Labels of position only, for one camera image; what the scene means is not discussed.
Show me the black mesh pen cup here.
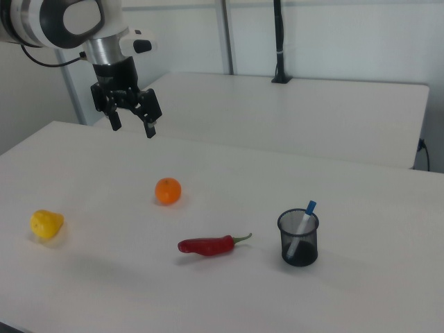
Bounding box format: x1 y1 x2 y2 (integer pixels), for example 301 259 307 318
276 208 319 268

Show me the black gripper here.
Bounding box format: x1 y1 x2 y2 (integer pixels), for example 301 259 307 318
90 56 164 140

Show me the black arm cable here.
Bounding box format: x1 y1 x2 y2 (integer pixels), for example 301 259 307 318
19 44 87 68

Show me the black pole with base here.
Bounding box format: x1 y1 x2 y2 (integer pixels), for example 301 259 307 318
271 0 293 85

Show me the red chili pepper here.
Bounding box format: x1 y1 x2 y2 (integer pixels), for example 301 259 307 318
177 232 253 258

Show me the grey partition frame post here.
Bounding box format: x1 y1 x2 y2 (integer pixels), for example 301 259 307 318
214 0 234 76
57 48 87 126

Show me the black wall cable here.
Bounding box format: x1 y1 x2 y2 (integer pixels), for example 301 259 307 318
418 137 431 171

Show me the yellow lemon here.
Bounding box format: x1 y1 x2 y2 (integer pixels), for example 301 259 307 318
30 209 65 239

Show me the orange fruit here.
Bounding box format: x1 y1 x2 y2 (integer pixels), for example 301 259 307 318
154 177 182 205

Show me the white background table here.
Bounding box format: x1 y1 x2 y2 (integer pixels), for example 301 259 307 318
92 71 430 171

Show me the white marker pen blue cap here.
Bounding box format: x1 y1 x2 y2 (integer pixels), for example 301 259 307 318
285 200 318 259

